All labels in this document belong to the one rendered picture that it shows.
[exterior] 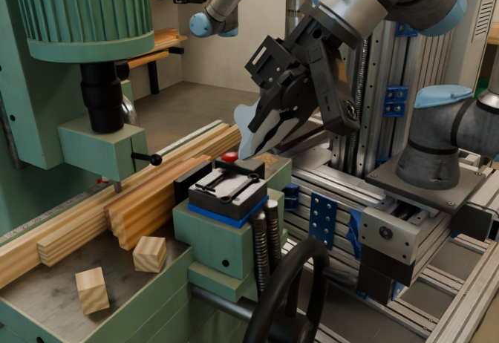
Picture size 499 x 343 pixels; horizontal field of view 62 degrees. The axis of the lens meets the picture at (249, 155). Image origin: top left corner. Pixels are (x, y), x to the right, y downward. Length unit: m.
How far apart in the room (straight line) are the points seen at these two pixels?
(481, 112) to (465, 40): 0.49
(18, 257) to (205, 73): 4.09
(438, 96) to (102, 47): 0.72
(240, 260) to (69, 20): 0.41
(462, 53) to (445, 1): 0.86
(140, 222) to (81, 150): 0.15
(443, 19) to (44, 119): 0.61
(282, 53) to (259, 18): 3.69
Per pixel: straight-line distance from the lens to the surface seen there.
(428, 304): 1.68
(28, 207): 0.90
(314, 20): 0.54
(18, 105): 0.76
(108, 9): 0.60
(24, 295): 0.69
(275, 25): 4.15
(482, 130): 0.99
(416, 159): 1.08
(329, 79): 0.48
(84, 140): 0.72
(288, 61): 0.51
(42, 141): 0.76
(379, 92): 1.20
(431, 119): 1.04
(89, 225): 0.74
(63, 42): 0.61
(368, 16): 0.51
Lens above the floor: 1.33
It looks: 26 degrees down
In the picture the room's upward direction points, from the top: straight up
